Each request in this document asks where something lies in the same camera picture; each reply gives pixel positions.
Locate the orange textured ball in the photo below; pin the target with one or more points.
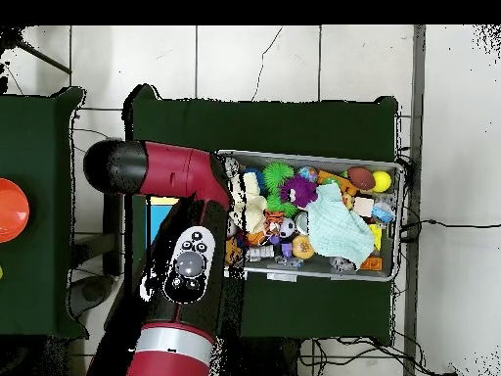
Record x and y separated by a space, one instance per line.
302 247

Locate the pale yellow cloth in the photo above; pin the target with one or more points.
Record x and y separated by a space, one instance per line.
252 200

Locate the dark green table cloth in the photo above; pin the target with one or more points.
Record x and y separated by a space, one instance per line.
258 125

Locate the purple spiky ball with eyes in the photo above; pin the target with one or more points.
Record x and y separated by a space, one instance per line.
300 190

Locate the dark green side table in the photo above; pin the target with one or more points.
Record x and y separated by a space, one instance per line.
43 157

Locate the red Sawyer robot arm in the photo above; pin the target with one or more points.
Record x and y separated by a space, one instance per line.
180 168

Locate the plain wooden block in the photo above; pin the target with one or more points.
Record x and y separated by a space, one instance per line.
364 206

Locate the black tripod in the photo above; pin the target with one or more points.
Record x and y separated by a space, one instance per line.
12 35

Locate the orange toy brick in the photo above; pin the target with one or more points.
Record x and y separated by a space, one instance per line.
371 264

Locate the tiger plush toy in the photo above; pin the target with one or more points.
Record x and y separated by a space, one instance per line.
274 223

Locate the large green spiky ball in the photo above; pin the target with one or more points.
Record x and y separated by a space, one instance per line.
278 175

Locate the brown toy football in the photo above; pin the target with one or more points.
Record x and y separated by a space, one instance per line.
361 177

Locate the yellow ball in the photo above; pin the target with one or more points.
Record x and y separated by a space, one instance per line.
381 181

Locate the mint green cloth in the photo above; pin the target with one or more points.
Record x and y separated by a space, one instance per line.
337 227

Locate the clear mesh bin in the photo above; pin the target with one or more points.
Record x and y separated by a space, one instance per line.
352 274

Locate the clear plastic bottle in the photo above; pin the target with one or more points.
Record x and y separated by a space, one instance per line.
383 213

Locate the orange disc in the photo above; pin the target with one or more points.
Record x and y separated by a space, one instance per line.
12 210

